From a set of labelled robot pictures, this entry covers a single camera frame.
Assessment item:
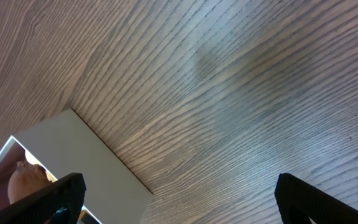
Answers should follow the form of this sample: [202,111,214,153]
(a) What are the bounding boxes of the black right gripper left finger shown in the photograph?
[0,173,86,224]

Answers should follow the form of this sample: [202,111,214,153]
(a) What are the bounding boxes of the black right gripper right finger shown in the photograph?
[274,173,358,224]

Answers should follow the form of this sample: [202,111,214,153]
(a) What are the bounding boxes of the brown plush toy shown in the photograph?
[7,161,52,204]

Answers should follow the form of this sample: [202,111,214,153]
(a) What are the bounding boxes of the white box pink interior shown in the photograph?
[0,110,153,223]

